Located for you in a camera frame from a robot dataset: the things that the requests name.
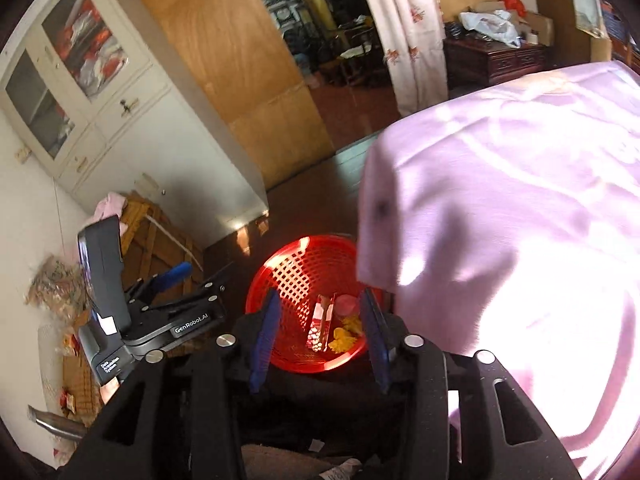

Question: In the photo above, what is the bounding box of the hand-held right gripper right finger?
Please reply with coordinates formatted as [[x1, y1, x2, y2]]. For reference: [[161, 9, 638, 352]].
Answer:
[[359, 287, 583, 480]]

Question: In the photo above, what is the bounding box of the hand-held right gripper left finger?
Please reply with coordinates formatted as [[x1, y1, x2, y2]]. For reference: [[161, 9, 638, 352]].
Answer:
[[57, 289, 282, 480]]

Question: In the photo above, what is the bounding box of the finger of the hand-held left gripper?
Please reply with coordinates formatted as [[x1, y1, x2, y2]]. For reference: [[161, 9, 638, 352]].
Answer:
[[125, 261, 194, 307], [150, 266, 237, 312]]

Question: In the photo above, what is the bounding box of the red mesh plastic basket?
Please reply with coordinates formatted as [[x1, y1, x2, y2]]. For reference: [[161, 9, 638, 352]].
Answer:
[[245, 234, 387, 375]]

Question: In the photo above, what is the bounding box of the yellow fruit peel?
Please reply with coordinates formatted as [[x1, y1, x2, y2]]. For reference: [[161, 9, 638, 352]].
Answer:
[[327, 315, 364, 356]]

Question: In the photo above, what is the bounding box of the clear bag of snacks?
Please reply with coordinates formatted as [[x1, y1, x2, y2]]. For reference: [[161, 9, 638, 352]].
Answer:
[[25, 255, 94, 322]]

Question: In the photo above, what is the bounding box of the red snack wrapper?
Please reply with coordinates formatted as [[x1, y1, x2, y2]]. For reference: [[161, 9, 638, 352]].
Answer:
[[306, 294, 337, 354]]

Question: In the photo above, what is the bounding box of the pink cloth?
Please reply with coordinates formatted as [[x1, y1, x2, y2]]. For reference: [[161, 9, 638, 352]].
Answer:
[[82, 192, 129, 229]]

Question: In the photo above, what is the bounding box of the white glass-door cabinet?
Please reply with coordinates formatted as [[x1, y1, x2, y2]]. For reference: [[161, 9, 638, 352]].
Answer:
[[0, 0, 271, 257]]

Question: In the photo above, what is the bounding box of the metal pipe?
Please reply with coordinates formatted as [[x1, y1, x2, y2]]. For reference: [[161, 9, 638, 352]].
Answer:
[[27, 404, 99, 442]]

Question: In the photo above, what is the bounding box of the pink blanket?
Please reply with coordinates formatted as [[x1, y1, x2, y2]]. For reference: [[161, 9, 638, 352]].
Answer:
[[356, 60, 640, 480]]

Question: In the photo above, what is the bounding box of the light wooden door panel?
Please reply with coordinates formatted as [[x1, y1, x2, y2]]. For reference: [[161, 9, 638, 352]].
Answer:
[[122, 0, 336, 192]]

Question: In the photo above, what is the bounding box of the dark wooden chair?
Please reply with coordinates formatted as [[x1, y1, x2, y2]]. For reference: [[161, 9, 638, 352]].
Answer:
[[327, 25, 385, 87]]

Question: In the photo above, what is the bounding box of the dark wooden low table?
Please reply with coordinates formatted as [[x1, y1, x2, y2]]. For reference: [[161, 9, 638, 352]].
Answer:
[[442, 35, 549, 100]]

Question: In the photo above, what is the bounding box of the white floral curtain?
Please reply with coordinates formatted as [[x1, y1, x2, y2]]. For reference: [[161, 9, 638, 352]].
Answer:
[[350, 0, 449, 118]]

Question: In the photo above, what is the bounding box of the white plastic bag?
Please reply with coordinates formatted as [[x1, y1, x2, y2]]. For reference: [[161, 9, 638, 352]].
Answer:
[[459, 9, 522, 49]]

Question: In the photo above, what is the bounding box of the cardboard box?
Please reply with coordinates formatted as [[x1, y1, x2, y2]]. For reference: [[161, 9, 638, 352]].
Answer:
[[520, 10, 556, 47]]

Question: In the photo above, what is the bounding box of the blue plastic crate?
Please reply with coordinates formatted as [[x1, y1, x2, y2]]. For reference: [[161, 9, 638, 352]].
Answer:
[[599, 0, 636, 45]]

